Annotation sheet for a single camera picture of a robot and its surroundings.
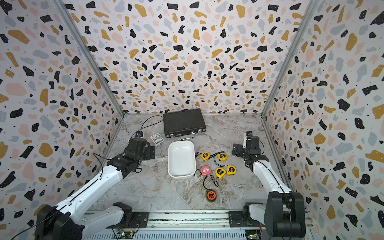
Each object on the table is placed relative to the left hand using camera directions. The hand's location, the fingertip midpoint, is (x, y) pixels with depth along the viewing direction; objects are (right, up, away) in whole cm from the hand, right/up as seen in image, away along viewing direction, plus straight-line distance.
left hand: (146, 148), depth 82 cm
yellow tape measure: (+33, -7, +12) cm, 36 cm away
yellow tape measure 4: (+48, -14, +7) cm, 51 cm away
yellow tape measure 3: (+42, -15, +6) cm, 45 cm away
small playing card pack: (-1, +3, +22) cm, 23 cm away
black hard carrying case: (+17, +15, +27) cm, 35 cm away
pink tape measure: (+33, -15, +7) cm, 37 cm away
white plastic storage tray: (+18, -9, +12) cm, 24 cm away
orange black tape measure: (+36, -24, -4) cm, 43 cm away
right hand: (+55, 0, +6) cm, 55 cm away
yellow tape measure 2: (+44, -8, +12) cm, 46 cm away
